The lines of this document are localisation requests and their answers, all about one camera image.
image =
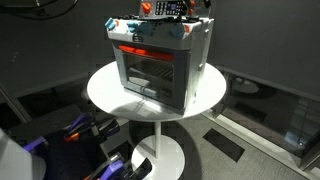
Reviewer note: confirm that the small round orange button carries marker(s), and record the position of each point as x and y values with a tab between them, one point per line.
192	3
190	11

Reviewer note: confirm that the grey toy kitchen stove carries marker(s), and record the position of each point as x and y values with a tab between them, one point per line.
190	73

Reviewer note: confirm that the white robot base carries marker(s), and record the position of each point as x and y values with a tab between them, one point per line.
16	160

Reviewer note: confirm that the black toy keypad panel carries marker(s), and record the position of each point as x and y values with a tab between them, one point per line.
170	7

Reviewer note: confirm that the orange timer dial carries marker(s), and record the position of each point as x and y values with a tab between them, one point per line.
146	7

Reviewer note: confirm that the purple black bar clamp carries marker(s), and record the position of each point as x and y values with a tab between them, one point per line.
114	167
81	120
35	143

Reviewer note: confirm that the purple and black equipment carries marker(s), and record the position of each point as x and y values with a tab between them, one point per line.
71	156

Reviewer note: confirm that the white round pedestal table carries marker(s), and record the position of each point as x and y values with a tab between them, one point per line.
133	106

